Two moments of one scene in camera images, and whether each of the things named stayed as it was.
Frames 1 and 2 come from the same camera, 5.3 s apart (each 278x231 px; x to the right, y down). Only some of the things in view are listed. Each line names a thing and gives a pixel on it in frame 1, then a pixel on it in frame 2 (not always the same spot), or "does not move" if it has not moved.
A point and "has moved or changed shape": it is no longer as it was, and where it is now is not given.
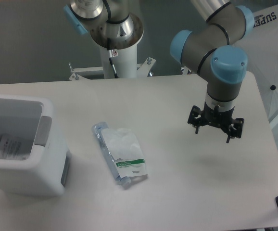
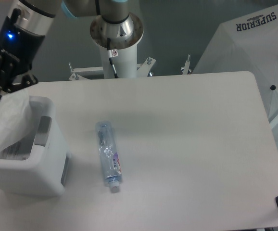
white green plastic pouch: (125, 152) → (7, 121)
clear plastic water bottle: (107, 153) has moved or changed shape
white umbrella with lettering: (269, 46) does not move
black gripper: (222, 119) → (24, 44)
